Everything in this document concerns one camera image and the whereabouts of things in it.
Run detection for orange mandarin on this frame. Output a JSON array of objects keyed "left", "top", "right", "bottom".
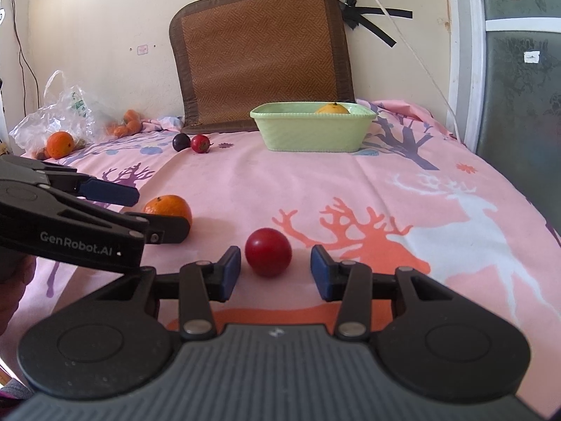
[{"left": 143, "top": 195, "right": 193, "bottom": 224}]

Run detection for red tomato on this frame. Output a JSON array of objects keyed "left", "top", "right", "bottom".
[{"left": 244, "top": 228, "right": 292, "bottom": 278}]

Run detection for dark purple plum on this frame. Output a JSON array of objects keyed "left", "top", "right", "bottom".
[{"left": 172, "top": 132, "right": 191, "bottom": 152}]

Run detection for small red fruit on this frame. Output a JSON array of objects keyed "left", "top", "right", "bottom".
[{"left": 190, "top": 134, "right": 212, "bottom": 154}]

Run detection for person's left hand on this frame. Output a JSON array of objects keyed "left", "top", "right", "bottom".
[{"left": 0, "top": 255, "right": 36, "bottom": 335}]

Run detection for orange by plastic bag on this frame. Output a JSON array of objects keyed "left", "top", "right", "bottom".
[{"left": 46, "top": 131, "right": 75, "bottom": 160}]

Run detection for orange stuffed toy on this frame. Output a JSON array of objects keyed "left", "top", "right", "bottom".
[{"left": 106, "top": 109, "right": 143, "bottom": 139}]

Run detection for clear plastic bag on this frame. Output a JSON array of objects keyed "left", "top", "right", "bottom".
[{"left": 9, "top": 71, "right": 124, "bottom": 154}]

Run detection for pink deer bed sheet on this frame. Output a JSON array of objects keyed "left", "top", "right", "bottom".
[{"left": 8, "top": 106, "right": 560, "bottom": 420}]

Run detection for light green plastic basket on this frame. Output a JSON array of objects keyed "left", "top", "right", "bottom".
[{"left": 250, "top": 102, "right": 378, "bottom": 153}]

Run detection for yellow orange in basket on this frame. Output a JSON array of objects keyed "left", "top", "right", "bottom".
[{"left": 315, "top": 103, "right": 350, "bottom": 115}]

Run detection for brown woven seat mat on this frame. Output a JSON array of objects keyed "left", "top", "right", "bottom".
[{"left": 169, "top": 0, "right": 355, "bottom": 133}]

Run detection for black tape strips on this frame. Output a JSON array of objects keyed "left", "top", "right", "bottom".
[{"left": 339, "top": 0, "right": 414, "bottom": 49}]

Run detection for thin dark wall cable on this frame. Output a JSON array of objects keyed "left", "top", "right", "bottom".
[{"left": 4, "top": 0, "right": 42, "bottom": 117}]

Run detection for white power cable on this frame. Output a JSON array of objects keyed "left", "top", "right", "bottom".
[{"left": 348, "top": 0, "right": 463, "bottom": 142}]

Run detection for white window frame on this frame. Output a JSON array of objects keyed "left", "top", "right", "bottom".
[{"left": 446, "top": 0, "right": 560, "bottom": 152}]

